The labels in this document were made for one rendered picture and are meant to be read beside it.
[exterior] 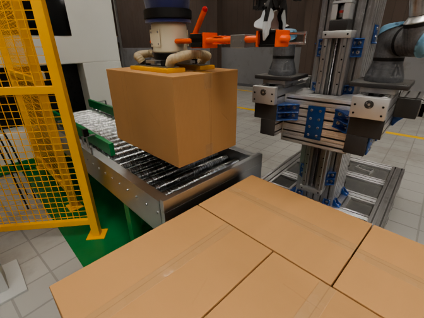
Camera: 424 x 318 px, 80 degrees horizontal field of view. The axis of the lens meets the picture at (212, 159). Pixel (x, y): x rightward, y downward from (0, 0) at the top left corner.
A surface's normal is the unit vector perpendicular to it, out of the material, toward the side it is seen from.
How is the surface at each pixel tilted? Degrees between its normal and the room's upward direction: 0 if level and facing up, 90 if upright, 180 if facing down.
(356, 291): 0
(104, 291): 0
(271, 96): 90
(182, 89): 90
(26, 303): 0
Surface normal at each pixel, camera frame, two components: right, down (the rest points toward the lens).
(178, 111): 0.71, 0.29
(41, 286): -0.01, -0.91
